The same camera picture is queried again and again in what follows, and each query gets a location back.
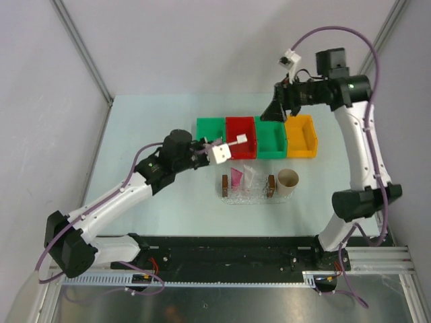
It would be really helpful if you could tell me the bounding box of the aluminium frame post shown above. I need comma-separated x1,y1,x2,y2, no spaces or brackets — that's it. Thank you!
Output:
50,0,114,107
359,0,411,74

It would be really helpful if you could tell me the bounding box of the clear glass tray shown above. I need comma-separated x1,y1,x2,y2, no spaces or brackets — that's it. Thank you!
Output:
216,174,294,205

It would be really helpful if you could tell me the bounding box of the green plastic bin far left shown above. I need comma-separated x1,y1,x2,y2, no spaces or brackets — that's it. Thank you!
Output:
196,118,226,141

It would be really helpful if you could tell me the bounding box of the white toothpaste tube red cap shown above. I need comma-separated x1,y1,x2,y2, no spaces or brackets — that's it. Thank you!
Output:
243,165,256,190

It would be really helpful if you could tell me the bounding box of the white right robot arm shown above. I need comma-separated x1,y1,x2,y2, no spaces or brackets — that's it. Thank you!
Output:
260,48,402,270

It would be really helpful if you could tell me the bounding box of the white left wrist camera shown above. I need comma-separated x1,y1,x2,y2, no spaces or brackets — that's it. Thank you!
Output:
207,143,232,165

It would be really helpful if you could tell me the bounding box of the green plastic bin with cup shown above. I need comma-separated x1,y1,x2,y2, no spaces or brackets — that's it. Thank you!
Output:
255,116,288,159

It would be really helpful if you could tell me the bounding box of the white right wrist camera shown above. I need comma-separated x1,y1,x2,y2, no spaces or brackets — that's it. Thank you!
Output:
279,48,302,83

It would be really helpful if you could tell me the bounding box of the aluminium frame post left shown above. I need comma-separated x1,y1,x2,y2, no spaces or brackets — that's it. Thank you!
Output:
50,0,114,107

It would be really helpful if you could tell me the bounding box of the beige cup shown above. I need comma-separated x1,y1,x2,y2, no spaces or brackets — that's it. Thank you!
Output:
276,169,299,196

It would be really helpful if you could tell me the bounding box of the grey slotted cable duct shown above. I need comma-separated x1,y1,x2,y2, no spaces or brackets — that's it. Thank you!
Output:
62,271,315,288

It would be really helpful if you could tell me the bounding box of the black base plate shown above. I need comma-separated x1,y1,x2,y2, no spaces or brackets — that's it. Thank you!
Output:
97,235,351,283

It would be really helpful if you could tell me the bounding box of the pink toothpaste tube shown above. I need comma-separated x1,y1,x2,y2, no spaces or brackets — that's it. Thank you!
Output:
230,168,243,188

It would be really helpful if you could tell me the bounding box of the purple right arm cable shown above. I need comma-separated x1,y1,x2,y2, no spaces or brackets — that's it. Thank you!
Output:
289,26,390,309

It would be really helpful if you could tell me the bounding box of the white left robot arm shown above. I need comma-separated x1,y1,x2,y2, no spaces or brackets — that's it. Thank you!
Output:
36,129,224,278

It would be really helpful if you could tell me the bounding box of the yellow plastic bin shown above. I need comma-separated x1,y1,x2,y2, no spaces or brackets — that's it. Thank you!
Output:
284,115,319,158

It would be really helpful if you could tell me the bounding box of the white toothbrush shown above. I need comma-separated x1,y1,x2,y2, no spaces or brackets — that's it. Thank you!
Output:
201,134,248,149

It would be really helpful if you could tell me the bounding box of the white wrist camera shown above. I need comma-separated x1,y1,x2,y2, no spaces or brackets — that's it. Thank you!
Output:
207,143,232,165
279,48,302,83

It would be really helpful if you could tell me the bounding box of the red plastic bin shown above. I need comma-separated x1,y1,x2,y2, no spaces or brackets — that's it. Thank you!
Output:
226,116,257,159

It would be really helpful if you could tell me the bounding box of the aluminium frame post right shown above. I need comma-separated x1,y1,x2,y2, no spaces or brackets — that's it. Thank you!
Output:
359,0,411,74

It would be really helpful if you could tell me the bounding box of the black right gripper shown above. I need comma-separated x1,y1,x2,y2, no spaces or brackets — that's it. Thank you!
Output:
259,73,327,124

